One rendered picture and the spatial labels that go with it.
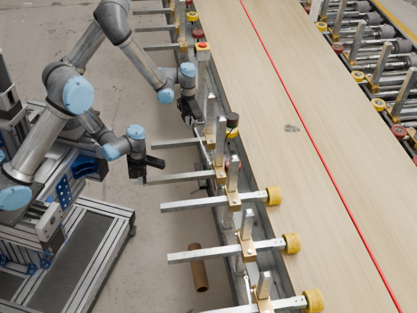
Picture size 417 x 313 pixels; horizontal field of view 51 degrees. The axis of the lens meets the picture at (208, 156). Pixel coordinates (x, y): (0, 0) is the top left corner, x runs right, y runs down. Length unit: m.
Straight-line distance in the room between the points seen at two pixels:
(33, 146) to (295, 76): 1.68
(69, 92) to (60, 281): 1.36
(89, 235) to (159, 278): 0.49
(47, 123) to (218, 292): 1.57
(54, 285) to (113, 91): 2.04
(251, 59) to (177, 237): 1.23
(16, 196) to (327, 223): 1.24
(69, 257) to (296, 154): 1.39
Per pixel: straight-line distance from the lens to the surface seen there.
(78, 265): 2.65
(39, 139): 1.60
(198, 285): 2.67
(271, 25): 3.27
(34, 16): 5.47
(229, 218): 2.05
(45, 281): 2.65
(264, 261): 2.14
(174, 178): 2.10
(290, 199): 2.02
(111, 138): 1.88
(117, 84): 4.19
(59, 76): 1.58
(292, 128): 2.34
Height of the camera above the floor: 2.41
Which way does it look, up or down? 45 degrees down
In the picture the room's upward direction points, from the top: 3 degrees clockwise
